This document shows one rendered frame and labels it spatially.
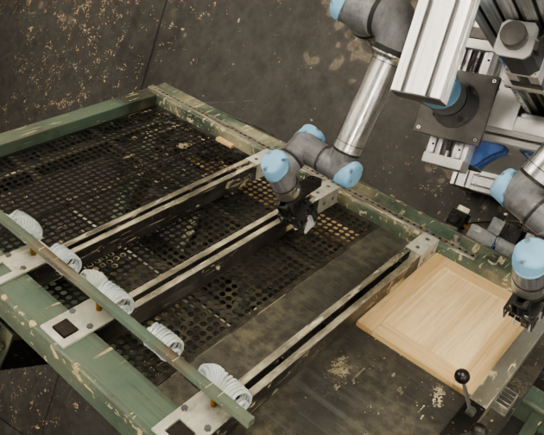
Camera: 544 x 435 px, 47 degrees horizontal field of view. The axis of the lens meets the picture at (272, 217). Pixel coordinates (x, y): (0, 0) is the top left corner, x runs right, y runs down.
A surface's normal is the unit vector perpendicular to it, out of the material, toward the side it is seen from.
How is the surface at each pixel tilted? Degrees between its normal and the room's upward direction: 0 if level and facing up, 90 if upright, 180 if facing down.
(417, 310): 59
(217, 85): 0
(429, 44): 0
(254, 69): 0
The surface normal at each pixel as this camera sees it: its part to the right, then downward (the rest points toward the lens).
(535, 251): -0.29, -0.54
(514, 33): -0.50, -0.09
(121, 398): 0.11, -0.81
